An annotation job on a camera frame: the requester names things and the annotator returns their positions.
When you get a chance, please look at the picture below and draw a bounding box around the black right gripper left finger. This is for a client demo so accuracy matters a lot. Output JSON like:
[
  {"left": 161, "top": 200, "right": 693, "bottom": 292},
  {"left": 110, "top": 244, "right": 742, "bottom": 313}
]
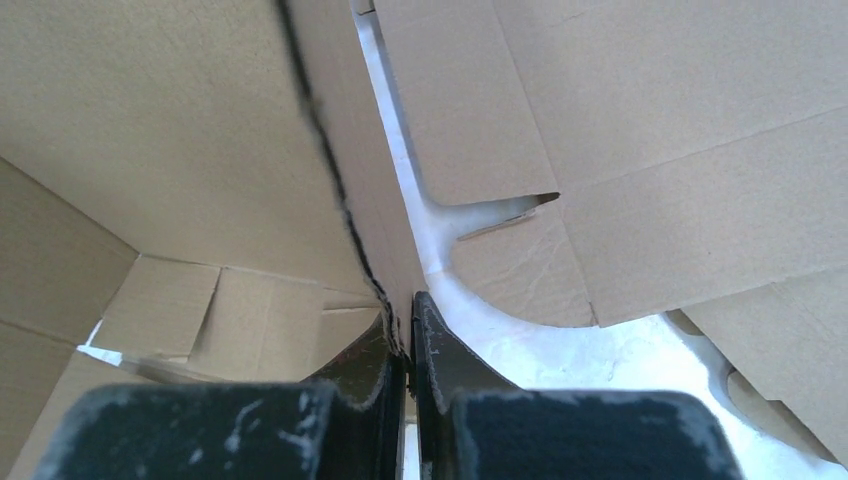
[{"left": 33, "top": 317, "right": 405, "bottom": 479}]

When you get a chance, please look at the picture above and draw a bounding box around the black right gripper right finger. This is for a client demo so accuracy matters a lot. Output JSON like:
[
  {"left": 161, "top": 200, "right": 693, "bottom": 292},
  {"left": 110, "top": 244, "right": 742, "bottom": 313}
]
[{"left": 410, "top": 291, "right": 742, "bottom": 479}]

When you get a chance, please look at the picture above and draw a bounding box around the large cardboard box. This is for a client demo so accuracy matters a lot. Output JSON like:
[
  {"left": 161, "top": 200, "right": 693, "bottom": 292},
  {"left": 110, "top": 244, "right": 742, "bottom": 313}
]
[{"left": 1, "top": 1, "right": 423, "bottom": 479}]

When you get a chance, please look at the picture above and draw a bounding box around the stack of flat cardboard blanks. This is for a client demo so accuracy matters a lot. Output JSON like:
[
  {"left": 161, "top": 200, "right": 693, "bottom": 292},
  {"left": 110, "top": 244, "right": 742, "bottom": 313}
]
[{"left": 375, "top": 1, "right": 847, "bottom": 461}]

